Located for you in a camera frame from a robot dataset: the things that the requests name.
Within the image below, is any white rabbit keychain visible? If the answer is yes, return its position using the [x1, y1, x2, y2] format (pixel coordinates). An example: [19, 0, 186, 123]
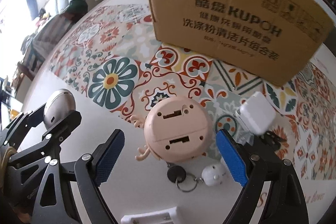
[167, 158, 227, 193]

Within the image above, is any black clip device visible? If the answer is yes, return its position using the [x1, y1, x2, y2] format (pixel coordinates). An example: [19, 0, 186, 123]
[245, 130, 288, 154]

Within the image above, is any white square charger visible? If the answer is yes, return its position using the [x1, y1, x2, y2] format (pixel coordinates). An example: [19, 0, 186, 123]
[235, 92, 276, 136]

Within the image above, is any silver oval mouse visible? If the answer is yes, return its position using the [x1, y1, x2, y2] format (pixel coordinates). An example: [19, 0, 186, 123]
[43, 89, 76, 129]

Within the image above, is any pink round deer device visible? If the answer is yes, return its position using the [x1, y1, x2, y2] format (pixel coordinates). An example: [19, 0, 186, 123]
[130, 96, 213, 163]

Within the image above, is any white battery charger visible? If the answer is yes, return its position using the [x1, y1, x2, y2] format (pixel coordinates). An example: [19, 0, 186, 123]
[121, 207, 185, 224]

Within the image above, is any patterned table runner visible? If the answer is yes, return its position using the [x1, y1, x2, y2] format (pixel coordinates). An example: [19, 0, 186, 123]
[49, 5, 335, 180]

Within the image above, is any brown cardboard box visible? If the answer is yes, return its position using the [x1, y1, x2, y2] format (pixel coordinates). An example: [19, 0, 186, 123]
[149, 0, 334, 86]

